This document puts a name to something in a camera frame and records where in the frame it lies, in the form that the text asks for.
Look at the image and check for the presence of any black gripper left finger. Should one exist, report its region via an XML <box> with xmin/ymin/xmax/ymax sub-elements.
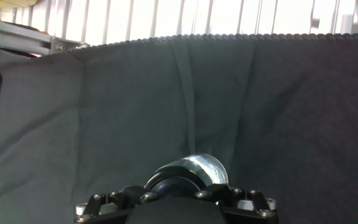
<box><xmin>74</xmin><ymin>185</ymin><xmax>160</xmax><ymax>224</ymax></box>

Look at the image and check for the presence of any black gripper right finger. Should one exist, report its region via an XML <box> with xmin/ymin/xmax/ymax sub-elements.
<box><xmin>193</xmin><ymin>183</ymin><xmax>278</xmax><ymax>224</ymax></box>

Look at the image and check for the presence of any black jar lid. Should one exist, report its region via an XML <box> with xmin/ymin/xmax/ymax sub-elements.
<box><xmin>144</xmin><ymin>166</ymin><xmax>208</xmax><ymax>200</ymax></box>

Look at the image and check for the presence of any clear glass jar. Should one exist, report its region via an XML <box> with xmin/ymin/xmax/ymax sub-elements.
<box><xmin>154</xmin><ymin>152</ymin><xmax>229</xmax><ymax>187</ymax></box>

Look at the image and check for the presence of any black cloth with blue print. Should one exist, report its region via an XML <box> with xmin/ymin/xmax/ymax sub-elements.
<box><xmin>0</xmin><ymin>33</ymin><xmax>358</xmax><ymax>224</ymax></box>

